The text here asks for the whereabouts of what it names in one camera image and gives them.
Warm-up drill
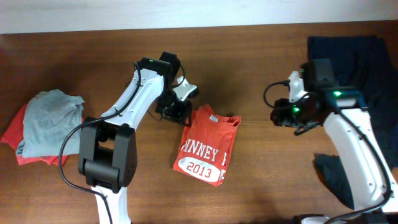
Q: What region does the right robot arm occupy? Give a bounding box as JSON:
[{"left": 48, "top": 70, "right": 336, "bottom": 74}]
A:
[{"left": 270, "top": 59, "right": 397, "bottom": 224}]

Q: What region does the red printed t-shirt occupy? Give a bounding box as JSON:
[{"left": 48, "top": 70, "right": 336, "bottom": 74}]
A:
[{"left": 173, "top": 105, "right": 241, "bottom": 187}]

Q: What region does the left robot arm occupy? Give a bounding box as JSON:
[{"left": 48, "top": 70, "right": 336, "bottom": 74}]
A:
[{"left": 78, "top": 52, "right": 198, "bottom": 223}]

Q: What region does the grey folded t-shirt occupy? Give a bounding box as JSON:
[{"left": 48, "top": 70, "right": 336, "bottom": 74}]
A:
[{"left": 16, "top": 89, "right": 85, "bottom": 158}]

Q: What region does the dark navy garment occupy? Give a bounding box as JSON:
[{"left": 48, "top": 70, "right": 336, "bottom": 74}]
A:
[{"left": 307, "top": 35, "right": 398, "bottom": 211}]

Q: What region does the red folded garment under grey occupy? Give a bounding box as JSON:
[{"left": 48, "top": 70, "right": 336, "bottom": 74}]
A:
[{"left": 1, "top": 104, "right": 59, "bottom": 166}]

